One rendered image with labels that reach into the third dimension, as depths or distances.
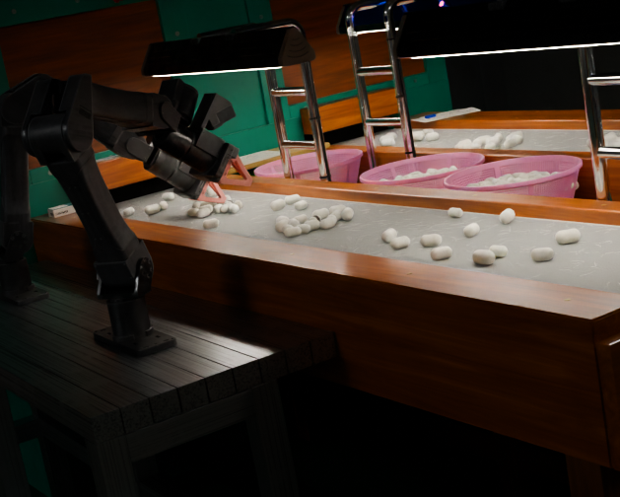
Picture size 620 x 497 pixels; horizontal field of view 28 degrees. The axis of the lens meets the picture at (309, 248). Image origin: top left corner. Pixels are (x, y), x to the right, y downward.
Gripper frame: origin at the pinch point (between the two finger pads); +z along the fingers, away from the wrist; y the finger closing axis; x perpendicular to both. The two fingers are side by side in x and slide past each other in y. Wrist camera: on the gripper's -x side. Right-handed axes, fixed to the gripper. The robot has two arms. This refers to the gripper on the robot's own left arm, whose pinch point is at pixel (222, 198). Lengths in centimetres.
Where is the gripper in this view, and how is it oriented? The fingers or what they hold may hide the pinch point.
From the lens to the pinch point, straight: 273.9
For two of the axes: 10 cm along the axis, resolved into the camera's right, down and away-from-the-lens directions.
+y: -5.5, -0.8, 8.3
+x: -4.0, 9.0, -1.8
